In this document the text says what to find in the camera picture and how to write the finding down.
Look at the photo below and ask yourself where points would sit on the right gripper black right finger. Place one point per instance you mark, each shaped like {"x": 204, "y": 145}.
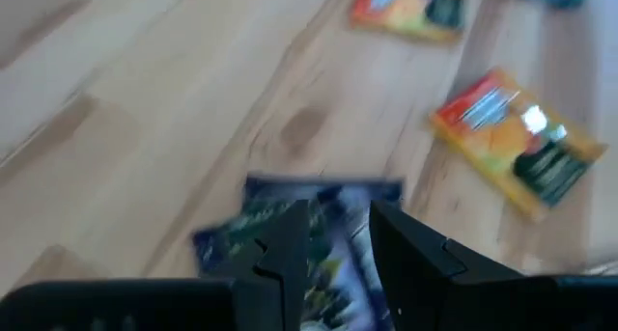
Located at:
{"x": 434, "y": 292}

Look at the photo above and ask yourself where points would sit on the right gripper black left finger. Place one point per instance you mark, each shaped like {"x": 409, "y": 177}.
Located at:
{"x": 280, "y": 292}

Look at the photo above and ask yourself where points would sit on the silver foil packet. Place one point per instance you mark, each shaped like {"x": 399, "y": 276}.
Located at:
{"x": 338, "y": 234}

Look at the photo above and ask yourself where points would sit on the orange yellow tea packet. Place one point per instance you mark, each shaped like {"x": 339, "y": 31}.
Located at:
{"x": 410, "y": 12}
{"x": 512, "y": 138}

